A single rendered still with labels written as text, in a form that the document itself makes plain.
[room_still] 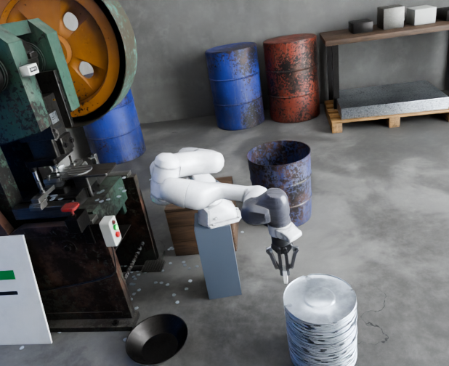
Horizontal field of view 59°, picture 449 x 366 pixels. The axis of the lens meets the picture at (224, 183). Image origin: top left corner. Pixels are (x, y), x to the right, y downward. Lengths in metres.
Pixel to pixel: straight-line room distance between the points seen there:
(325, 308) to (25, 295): 1.46
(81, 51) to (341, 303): 1.78
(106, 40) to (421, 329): 2.05
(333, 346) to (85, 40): 1.88
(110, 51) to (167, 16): 3.01
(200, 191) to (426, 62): 4.25
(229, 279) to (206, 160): 0.69
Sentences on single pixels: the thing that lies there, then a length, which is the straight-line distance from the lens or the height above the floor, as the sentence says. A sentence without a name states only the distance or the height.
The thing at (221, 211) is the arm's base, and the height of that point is 0.52.
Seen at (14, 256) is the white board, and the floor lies 0.48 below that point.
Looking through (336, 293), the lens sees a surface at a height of 0.31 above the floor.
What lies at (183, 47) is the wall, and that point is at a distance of 5.21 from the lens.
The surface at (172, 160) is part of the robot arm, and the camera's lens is 1.57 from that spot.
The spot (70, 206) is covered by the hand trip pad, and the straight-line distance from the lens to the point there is 1.84.
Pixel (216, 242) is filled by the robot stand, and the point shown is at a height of 0.36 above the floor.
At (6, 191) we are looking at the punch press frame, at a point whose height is 0.78.
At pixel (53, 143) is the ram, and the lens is 2.07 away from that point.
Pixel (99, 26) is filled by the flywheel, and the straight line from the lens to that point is 2.25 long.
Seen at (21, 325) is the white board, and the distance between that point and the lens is 2.42.
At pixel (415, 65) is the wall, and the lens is 5.37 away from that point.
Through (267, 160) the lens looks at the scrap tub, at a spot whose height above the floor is 0.35.
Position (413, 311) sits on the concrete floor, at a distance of 2.18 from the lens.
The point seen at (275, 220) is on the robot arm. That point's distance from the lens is 1.47.
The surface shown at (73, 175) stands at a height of 0.78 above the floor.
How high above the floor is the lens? 1.51
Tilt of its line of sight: 26 degrees down
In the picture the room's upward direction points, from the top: 10 degrees counter-clockwise
